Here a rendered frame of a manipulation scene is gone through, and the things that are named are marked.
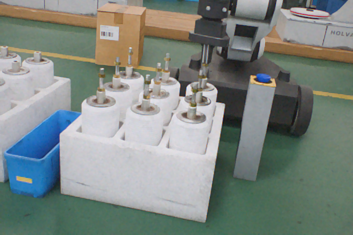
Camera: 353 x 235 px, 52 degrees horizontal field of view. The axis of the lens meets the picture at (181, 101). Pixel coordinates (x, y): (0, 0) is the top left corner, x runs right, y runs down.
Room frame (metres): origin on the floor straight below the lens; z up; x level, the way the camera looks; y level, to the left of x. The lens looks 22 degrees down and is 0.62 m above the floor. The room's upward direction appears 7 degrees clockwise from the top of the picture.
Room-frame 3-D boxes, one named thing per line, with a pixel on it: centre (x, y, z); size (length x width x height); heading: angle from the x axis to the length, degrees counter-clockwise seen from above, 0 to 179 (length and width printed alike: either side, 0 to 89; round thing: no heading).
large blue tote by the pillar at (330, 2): (5.28, -1.97, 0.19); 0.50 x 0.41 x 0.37; 179
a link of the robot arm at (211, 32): (1.07, -0.06, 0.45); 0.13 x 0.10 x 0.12; 69
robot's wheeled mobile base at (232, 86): (1.63, -0.23, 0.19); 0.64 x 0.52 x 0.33; 175
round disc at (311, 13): (3.07, -0.95, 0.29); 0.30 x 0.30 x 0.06
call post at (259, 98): (1.00, -0.23, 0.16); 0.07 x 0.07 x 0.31; 83
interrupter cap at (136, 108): (0.85, 0.09, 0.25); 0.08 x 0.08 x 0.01
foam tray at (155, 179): (0.96, 0.07, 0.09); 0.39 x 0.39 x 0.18; 83
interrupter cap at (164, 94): (0.96, 0.07, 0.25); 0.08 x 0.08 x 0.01
